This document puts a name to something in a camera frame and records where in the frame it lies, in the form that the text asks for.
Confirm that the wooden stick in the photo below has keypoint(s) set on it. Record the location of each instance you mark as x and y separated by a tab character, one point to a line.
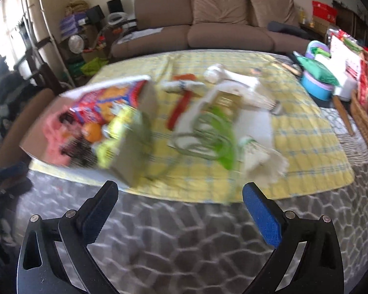
343	115

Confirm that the purple plastic bowl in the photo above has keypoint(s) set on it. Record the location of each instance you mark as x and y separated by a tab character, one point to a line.
317	48

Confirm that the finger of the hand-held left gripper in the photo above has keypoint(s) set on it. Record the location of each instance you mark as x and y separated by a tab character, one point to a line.
10	171

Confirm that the orange ball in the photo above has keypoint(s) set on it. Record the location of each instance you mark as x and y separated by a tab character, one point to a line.
93	133

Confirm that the green packet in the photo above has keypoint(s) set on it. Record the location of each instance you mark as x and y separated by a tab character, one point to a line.
320	69

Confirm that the white cardboard box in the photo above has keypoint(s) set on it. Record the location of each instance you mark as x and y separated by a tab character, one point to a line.
132	153

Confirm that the yellow-green bag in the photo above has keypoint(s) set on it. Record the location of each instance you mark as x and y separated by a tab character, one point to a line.
93	65

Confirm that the white paper sheets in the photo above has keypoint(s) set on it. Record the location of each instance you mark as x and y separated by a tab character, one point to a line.
142	34

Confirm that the brown sofa cushion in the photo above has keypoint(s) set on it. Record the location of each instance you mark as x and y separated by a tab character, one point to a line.
219	4
271	7

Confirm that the pile of red snack packets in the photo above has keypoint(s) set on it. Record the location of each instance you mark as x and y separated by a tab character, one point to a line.
355	55

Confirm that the yellow checked quilted mat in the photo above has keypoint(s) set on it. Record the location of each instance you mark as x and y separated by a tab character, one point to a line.
294	134

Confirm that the red cardboard box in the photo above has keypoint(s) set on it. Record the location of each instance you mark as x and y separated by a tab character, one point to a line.
323	10

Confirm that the brown sofa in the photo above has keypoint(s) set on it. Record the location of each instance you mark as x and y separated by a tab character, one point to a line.
227	36

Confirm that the dark grey cushion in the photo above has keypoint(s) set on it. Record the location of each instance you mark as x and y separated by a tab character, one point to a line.
286	28

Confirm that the white tissue pack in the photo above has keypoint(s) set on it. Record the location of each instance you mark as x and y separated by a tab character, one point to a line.
346	85

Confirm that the blue round container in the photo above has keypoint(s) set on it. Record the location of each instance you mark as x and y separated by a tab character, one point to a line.
316	87

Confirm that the black speaker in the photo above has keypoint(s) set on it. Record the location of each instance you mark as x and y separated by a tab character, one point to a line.
115	5

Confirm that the round white disc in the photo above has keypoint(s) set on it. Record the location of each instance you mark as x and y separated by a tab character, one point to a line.
76	43

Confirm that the wicker basket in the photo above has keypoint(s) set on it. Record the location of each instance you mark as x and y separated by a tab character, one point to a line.
366	125

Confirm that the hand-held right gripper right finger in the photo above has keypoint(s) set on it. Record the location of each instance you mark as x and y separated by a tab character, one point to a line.
262	217

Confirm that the grey patterned blanket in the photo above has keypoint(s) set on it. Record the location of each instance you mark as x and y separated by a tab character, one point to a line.
187	245

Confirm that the red flat strip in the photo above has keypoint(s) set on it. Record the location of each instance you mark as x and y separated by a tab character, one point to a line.
179	110

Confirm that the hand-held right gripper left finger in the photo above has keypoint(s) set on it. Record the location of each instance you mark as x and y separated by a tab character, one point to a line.
96	213

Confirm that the stack of purple boxes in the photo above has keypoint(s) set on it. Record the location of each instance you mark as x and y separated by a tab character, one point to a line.
73	24

